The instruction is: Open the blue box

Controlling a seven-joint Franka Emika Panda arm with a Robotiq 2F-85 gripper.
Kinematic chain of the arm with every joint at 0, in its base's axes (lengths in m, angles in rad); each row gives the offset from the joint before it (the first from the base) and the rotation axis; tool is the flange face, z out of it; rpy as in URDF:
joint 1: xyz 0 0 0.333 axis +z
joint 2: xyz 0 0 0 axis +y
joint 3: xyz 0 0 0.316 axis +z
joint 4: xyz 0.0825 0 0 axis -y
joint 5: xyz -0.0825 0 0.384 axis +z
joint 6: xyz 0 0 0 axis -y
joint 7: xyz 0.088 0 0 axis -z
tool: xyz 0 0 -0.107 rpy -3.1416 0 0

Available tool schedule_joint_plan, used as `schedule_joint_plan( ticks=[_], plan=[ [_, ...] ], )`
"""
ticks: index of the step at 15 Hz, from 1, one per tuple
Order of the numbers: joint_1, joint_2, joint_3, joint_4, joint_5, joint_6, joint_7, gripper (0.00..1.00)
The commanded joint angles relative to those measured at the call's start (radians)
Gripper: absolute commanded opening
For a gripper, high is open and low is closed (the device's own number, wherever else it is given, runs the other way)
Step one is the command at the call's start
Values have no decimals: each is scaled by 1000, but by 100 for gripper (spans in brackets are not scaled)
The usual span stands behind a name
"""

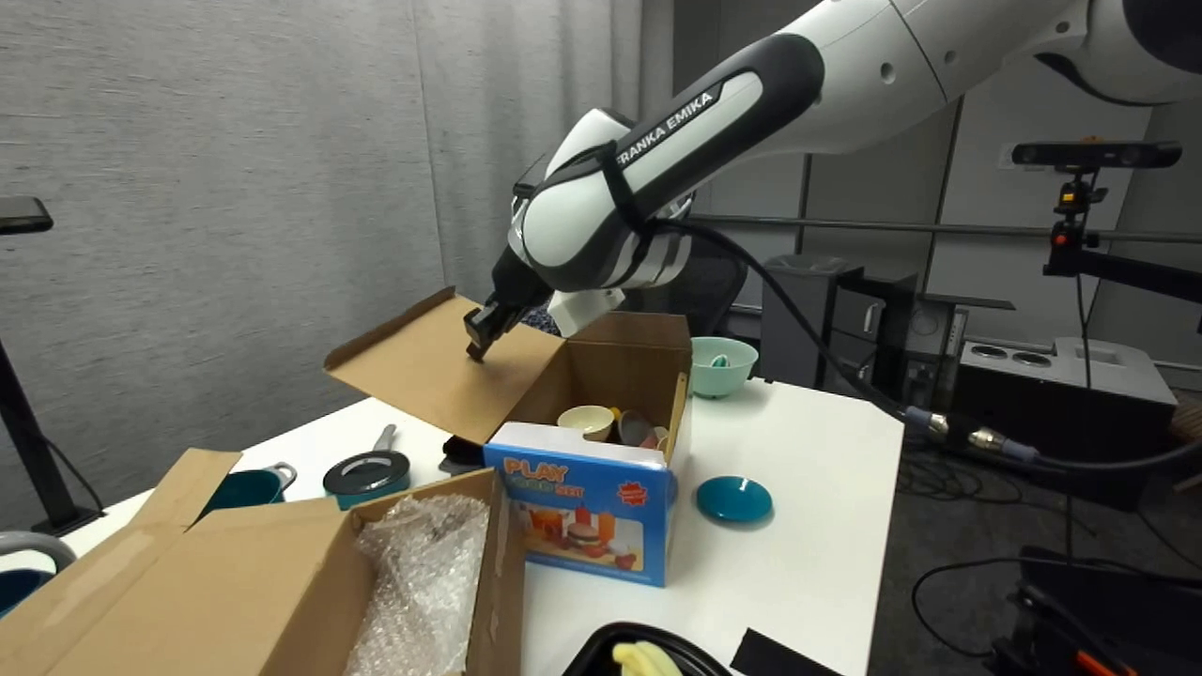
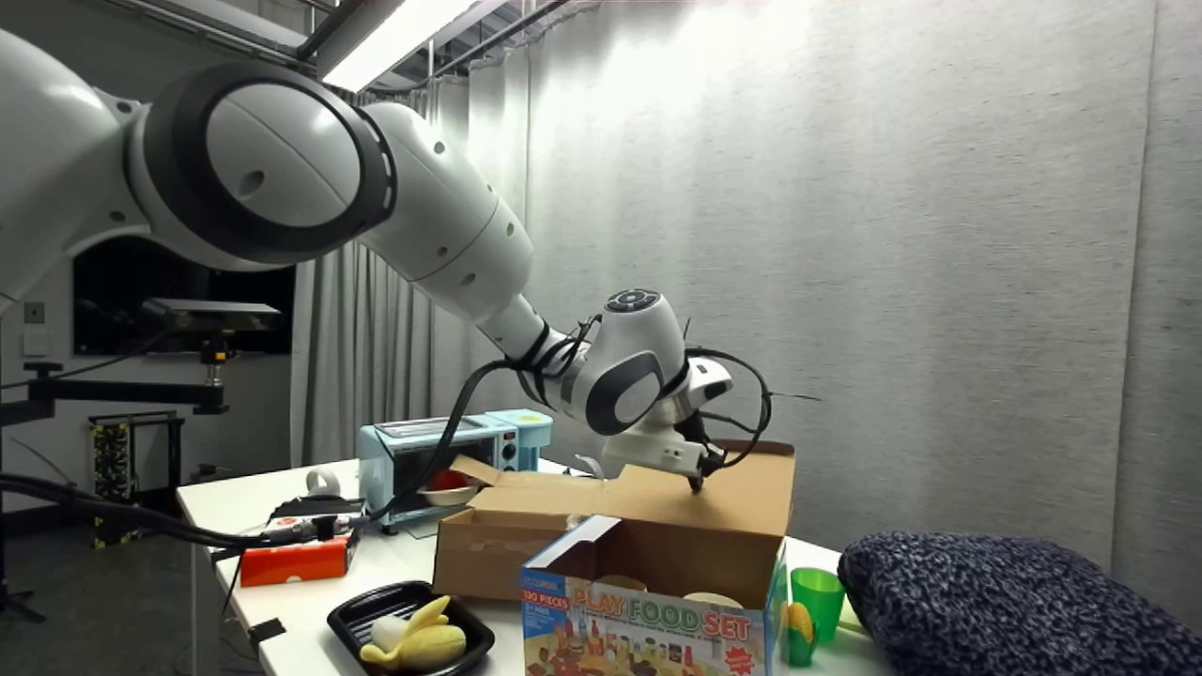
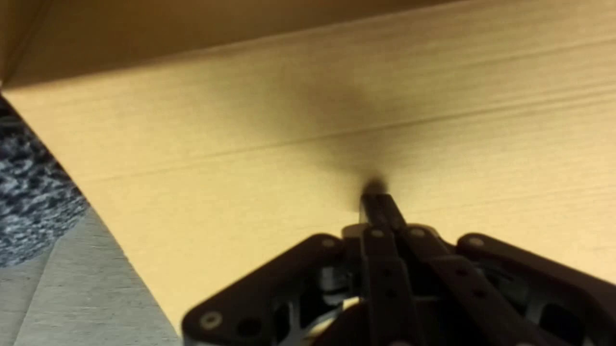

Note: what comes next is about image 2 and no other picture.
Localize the brown cardboard box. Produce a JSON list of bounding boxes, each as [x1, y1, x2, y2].
[[426, 437, 801, 616]]

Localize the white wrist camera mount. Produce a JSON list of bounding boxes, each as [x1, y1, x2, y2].
[[597, 425, 707, 490]]

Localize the grey camera on stand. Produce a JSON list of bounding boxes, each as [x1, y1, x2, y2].
[[140, 293, 286, 370]]

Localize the yellow toy bananas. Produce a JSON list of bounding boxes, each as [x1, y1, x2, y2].
[[357, 593, 470, 676]]

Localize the blue speckled pillow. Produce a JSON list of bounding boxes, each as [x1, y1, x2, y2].
[[833, 529, 1202, 676]]

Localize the green plastic cup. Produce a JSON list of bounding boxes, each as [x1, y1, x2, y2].
[[784, 564, 850, 673]]

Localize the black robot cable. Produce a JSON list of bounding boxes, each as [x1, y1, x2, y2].
[[370, 317, 776, 532]]

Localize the black plastic tray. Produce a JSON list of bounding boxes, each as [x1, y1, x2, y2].
[[321, 576, 498, 676]]

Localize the light blue toaster oven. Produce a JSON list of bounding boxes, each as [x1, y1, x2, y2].
[[357, 405, 557, 532]]

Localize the thick black floor cable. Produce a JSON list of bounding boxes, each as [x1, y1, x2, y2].
[[0, 471, 275, 555]]

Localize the black computer rack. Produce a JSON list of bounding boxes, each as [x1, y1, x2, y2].
[[81, 409, 191, 553]]

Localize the blue toy food box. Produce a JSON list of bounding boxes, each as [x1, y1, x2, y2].
[[513, 510, 791, 676]]

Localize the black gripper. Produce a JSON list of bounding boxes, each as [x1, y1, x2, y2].
[[669, 419, 729, 495]]

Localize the small yellow toy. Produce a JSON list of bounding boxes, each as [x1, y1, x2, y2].
[[776, 601, 819, 645]]

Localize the black wall monitor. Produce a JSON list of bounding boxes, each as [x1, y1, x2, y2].
[[68, 232, 301, 361]]

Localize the orange rectangular block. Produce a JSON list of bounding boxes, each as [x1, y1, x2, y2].
[[231, 532, 357, 591]]

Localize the ceiling light fixture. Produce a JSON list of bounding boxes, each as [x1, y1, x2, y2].
[[315, 0, 481, 97]]

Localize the small grey round object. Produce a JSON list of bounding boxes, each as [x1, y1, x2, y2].
[[301, 467, 346, 504]]

